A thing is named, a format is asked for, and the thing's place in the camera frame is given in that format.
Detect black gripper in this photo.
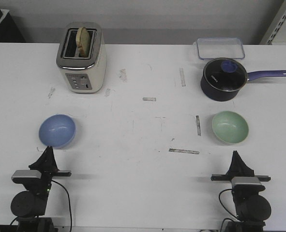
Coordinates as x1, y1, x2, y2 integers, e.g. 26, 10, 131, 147
211, 150, 271, 193
23, 146, 71, 194

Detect blue bowl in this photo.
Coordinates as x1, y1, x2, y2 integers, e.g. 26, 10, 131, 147
38, 114, 76, 148

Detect green bowl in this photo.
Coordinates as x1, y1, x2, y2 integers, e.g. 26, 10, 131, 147
211, 111, 249, 144

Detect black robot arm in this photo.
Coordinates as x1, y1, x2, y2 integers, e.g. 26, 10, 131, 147
211, 150, 271, 232
10, 146, 73, 232

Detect dark blue saucepan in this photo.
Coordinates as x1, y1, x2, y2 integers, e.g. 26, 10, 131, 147
200, 70, 286, 102

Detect glass pot lid blue knob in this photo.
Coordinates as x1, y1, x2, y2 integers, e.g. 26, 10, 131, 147
203, 58, 248, 92

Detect cream two-slot toaster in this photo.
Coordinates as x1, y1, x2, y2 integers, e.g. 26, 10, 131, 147
56, 22, 107, 94

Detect clear plastic food container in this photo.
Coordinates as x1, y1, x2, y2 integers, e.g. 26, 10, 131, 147
193, 37, 245, 60

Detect bread slice in toaster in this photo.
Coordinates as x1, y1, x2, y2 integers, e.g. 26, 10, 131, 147
75, 27, 91, 58

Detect black box in background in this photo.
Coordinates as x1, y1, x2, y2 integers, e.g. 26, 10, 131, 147
0, 9, 26, 43

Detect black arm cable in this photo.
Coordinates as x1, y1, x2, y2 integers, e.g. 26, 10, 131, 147
218, 189, 240, 230
9, 180, 73, 230

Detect white perforated shelf rail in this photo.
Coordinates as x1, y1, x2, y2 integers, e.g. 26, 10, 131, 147
259, 0, 286, 45

